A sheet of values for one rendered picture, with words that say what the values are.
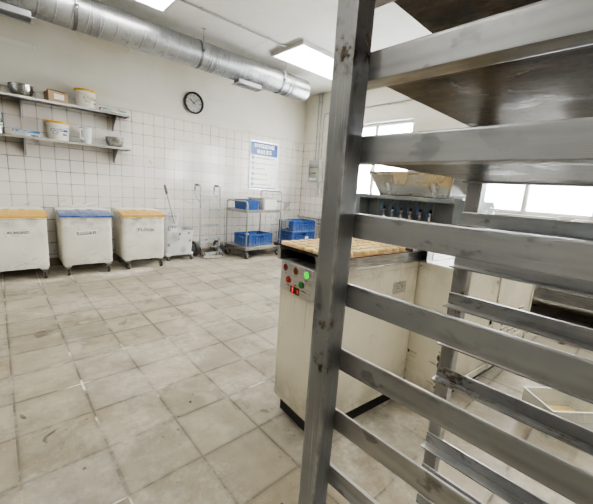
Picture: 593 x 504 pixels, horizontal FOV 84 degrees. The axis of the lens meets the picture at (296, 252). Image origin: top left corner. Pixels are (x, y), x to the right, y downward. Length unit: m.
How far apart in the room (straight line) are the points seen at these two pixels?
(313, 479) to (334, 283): 0.28
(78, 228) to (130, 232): 0.57
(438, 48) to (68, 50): 5.17
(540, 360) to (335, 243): 0.22
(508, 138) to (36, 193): 5.06
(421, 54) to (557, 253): 0.22
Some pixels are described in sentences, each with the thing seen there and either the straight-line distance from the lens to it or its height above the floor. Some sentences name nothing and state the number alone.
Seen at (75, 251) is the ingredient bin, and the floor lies 0.29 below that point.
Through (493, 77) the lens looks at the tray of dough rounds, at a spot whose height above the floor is 1.31.
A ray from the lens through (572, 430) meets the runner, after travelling 0.85.
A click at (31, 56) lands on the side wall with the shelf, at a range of 5.32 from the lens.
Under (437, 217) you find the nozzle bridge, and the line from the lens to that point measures 1.95.
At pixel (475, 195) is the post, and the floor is 1.19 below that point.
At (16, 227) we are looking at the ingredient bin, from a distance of 4.53.
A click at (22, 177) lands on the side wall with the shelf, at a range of 5.15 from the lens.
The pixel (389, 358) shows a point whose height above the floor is 0.30.
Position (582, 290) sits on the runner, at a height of 1.04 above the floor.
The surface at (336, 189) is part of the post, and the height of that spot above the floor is 1.18.
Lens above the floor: 1.18
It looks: 11 degrees down
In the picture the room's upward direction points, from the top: 4 degrees clockwise
